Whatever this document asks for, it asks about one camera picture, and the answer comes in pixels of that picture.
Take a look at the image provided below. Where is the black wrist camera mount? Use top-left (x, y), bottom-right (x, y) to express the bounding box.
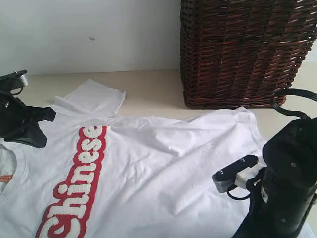
top-left (0, 69), bottom-right (28, 96)
top-left (212, 155), bottom-right (265, 193)

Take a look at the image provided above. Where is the white t-shirt red lettering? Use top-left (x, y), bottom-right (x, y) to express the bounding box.
top-left (0, 80), bottom-right (265, 238)

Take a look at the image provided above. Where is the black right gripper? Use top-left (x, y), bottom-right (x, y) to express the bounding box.
top-left (233, 119), bottom-right (317, 238)

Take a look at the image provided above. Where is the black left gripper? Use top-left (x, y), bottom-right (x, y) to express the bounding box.
top-left (0, 92), bottom-right (56, 148)

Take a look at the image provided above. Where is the orange garment neck tag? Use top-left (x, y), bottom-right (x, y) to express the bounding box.
top-left (0, 175), bottom-right (13, 183)

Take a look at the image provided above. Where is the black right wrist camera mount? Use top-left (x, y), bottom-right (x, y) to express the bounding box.
top-left (212, 155), bottom-right (265, 193)

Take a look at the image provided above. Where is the dark red wicker basket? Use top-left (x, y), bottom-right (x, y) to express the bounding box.
top-left (180, 0), bottom-right (317, 109)

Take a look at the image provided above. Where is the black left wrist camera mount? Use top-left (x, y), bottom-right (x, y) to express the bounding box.
top-left (0, 69), bottom-right (28, 96)

